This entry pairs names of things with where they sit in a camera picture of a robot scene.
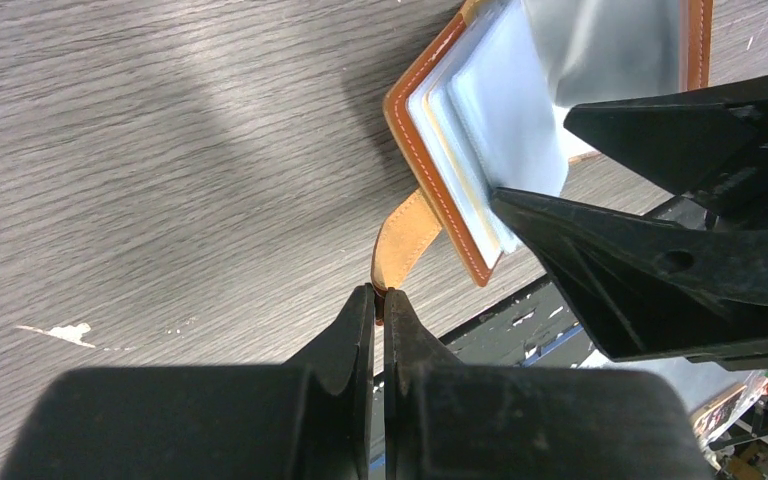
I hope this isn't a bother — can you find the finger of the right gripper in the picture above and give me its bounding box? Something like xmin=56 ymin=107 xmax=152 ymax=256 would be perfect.
xmin=564 ymin=75 xmax=768 ymax=229
xmin=491 ymin=189 xmax=768 ymax=363

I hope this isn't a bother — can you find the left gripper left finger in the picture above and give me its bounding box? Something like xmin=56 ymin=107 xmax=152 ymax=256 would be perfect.
xmin=0 ymin=285 xmax=375 ymax=479

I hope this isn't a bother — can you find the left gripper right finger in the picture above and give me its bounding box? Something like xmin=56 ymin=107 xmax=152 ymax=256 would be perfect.
xmin=383 ymin=289 xmax=711 ymax=479

